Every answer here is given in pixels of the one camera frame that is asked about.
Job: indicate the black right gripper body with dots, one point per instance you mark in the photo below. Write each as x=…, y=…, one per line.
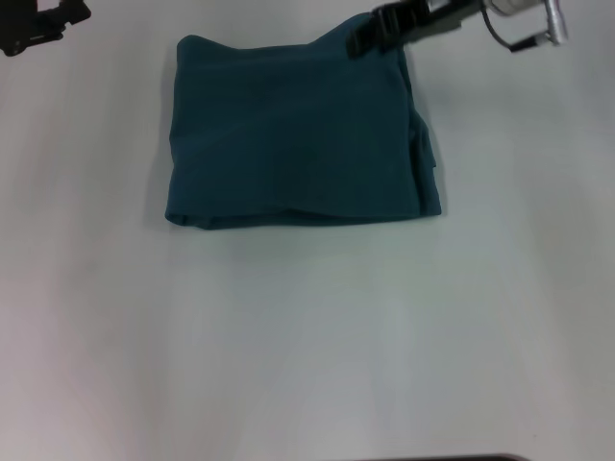
x=432, y=19

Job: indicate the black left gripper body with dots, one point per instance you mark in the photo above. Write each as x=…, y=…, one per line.
x=29, y=24

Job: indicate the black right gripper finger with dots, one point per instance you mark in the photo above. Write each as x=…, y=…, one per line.
x=361, y=41

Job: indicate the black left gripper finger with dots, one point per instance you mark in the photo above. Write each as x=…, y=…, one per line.
x=79, y=10

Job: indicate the teal blue printed t-shirt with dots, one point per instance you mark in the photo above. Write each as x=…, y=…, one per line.
x=298, y=139

